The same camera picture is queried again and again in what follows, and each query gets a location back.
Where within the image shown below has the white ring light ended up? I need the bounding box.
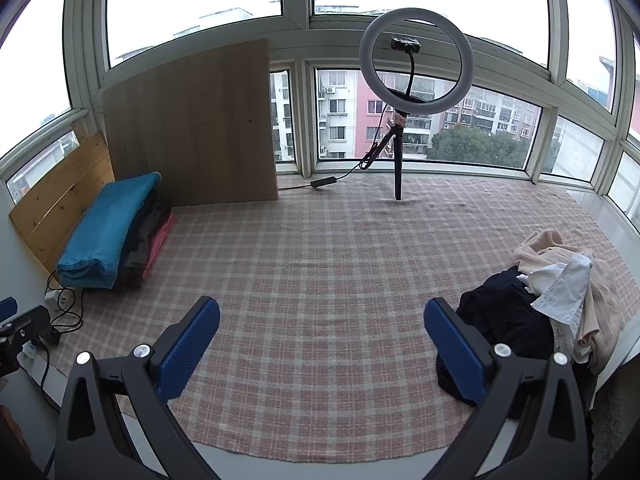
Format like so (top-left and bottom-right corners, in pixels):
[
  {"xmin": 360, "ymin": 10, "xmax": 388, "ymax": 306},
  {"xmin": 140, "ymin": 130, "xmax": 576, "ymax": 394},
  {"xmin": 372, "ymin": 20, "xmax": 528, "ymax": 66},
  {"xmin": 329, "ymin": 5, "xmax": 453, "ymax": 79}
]
[{"xmin": 359, "ymin": 7, "xmax": 475, "ymax": 116}]

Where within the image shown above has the blue folded garment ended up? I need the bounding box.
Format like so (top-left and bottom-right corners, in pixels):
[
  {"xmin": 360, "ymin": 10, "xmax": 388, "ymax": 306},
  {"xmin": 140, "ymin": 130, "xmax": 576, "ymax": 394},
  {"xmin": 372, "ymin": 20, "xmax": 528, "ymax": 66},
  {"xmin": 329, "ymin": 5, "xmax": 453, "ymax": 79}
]
[{"xmin": 56, "ymin": 172, "xmax": 162, "ymax": 291}]

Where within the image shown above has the green tree outside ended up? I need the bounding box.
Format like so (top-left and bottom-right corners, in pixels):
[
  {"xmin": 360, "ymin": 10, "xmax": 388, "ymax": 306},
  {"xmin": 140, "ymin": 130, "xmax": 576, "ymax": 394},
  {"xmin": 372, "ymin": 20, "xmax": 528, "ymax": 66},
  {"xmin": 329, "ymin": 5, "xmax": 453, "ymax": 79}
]
[{"xmin": 431, "ymin": 127, "xmax": 529, "ymax": 168}]

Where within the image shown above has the black tripod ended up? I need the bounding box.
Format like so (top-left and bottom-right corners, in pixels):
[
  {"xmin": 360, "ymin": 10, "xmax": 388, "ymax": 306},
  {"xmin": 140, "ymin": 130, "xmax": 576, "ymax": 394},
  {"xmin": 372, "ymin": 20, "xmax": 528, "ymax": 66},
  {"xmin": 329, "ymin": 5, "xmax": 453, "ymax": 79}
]
[{"xmin": 367, "ymin": 110, "xmax": 406, "ymax": 202}]

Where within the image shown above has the black power cable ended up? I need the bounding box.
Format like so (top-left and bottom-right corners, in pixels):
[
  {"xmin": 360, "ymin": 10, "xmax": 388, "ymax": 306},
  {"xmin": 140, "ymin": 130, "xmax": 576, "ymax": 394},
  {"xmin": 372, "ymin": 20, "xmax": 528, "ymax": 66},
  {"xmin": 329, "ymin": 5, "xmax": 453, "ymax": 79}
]
[{"xmin": 30, "ymin": 269, "xmax": 85, "ymax": 411}]

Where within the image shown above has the light laminate board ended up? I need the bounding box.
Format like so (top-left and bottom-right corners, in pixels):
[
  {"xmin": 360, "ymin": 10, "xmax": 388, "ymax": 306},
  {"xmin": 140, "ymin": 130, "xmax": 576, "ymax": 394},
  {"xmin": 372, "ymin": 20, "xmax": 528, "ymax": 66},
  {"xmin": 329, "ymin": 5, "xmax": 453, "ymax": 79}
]
[{"xmin": 101, "ymin": 37, "xmax": 279, "ymax": 208}]

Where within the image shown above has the pink folded garment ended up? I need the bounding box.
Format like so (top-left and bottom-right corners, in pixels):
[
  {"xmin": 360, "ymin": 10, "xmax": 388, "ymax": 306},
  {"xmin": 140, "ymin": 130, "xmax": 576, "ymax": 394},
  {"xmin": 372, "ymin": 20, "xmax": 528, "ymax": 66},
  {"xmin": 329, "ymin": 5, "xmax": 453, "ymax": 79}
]
[{"xmin": 142, "ymin": 212, "xmax": 176, "ymax": 281}]

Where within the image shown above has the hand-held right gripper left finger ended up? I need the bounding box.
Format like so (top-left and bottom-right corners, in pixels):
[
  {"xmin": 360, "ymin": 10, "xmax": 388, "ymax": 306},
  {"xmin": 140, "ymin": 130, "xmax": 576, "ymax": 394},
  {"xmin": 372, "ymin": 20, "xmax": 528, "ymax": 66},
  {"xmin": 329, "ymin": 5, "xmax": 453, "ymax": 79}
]
[{"xmin": 54, "ymin": 296, "xmax": 221, "ymax": 480}]

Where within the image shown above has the black crumpled garment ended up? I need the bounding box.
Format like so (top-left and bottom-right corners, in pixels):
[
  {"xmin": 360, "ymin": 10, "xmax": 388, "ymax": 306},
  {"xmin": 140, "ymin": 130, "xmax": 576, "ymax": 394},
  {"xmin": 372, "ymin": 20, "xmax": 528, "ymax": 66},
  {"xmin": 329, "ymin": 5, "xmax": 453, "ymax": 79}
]
[{"xmin": 436, "ymin": 267, "xmax": 556, "ymax": 408}]

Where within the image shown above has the black folded garment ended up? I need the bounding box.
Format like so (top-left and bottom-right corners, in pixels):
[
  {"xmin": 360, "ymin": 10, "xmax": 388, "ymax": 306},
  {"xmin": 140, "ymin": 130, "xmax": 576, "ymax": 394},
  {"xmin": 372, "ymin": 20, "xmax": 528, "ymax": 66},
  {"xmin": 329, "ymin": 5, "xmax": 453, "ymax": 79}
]
[{"xmin": 114, "ymin": 189, "xmax": 167, "ymax": 286}]

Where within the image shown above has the pine wood board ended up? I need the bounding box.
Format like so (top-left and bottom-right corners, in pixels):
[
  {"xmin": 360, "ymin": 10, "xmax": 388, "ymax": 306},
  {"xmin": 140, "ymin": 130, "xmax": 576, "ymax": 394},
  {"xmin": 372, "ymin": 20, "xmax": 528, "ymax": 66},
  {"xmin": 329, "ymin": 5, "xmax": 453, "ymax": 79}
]
[{"xmin": 9, "ymin": 132, "xmax": 116, "ymax": 273}]

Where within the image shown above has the white power strip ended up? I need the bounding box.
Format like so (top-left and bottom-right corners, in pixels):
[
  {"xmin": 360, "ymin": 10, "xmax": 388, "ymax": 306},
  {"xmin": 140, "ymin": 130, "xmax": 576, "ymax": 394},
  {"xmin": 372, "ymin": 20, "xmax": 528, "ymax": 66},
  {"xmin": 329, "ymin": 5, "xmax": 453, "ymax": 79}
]
[{"xmin": 44, "ymin": 287, "xmax": 76, "ymax": 311}]

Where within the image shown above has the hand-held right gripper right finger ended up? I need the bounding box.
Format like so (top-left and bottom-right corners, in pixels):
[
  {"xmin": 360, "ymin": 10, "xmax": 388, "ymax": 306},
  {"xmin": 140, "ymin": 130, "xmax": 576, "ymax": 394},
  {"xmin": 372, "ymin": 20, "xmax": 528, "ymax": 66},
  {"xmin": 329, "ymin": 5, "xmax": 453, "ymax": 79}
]
[{"xmin": 423, "ymin": 297, "xmax": 593, "ymax": 480}]

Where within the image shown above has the grey folded garment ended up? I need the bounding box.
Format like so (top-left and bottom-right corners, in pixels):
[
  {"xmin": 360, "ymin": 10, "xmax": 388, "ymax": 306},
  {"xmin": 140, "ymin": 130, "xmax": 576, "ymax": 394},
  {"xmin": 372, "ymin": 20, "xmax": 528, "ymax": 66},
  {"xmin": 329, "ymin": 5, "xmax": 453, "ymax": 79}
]
[{"xmin": 122, "ymin": 230, "xmax": 156, "ymax": 289}]

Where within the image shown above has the pink plaid blanket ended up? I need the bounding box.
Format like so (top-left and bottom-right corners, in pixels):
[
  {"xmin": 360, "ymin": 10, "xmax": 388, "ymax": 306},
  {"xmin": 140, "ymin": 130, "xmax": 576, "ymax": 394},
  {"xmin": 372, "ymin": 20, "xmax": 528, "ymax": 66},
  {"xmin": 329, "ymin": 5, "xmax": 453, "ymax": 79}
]
[{"xmin": 42, "ymin": 172, "xmax": 640, "ymax": 463}]

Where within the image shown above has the black ring light cable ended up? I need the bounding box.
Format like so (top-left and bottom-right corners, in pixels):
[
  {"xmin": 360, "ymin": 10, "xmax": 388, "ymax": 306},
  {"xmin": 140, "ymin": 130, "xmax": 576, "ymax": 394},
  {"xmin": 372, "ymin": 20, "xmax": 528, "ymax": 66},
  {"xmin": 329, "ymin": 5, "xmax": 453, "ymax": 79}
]
[{"xmin": 277, "ymin": 120, "xmax": 396, "ymax": 191}]

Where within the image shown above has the black phone holder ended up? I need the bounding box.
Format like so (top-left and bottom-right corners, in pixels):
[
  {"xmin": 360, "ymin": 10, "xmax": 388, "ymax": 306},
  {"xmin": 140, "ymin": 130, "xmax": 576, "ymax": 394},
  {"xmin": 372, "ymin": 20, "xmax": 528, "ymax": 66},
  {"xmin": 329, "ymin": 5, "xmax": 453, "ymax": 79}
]
[{"xmin": 391, "ymin": 35, "xmax": 422, "ymax": 98}]

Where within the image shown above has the pale blue shirt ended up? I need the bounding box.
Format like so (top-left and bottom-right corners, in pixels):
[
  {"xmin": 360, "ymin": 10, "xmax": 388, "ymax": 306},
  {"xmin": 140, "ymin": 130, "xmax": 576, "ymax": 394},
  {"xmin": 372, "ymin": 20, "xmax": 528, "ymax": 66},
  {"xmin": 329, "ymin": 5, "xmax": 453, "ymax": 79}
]
[{"xmin": 530, "ymin": 254, "xmax": 594, "ymax": 326}]

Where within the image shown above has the white garment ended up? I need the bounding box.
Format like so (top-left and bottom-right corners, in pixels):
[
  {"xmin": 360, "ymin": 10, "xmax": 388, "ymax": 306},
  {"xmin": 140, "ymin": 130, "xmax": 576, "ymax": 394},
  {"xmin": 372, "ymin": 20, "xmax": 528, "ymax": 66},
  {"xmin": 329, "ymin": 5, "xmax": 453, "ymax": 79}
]
[{"xmin": 517, "ymin": 262, "xmax": 571, "ymax": 297}]

